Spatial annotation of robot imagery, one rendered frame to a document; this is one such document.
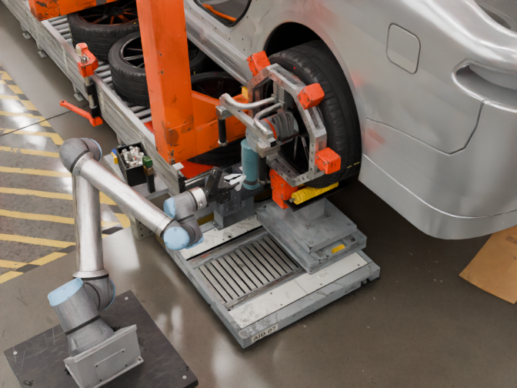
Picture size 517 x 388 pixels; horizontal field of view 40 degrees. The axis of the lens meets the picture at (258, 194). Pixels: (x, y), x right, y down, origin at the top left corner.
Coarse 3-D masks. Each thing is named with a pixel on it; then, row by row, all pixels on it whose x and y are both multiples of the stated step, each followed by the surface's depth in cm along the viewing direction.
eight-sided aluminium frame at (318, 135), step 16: (256, 80) 328; (288, 80) 306; (256, 96) 341; (256, 112) 348; (304, 112) 300; (320, 128) 302; (320, 144) 307; (272, 160) 345; (288, 176) 335; (304, 176) 321
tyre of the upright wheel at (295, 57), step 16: (288, 48) 324; (304, 48) 317; (320, 48) 314; (272, 64) 325; (288, 64) 313; (304, 64) 305; (320, 64) 306; (336, 64) 307; (304, 80) 307; (320, 80) 300; (336, 80) 304; (336, 96) 301; (352, 96) 303; (336, 112) 299; (352, 112) 303; (336, 128) 300; (352, 128) 304; (336, 144) 304; (352, 144) 307; (288, 160) 348; (352, 160) 314; (320, 176) 326; (336, 176) 317
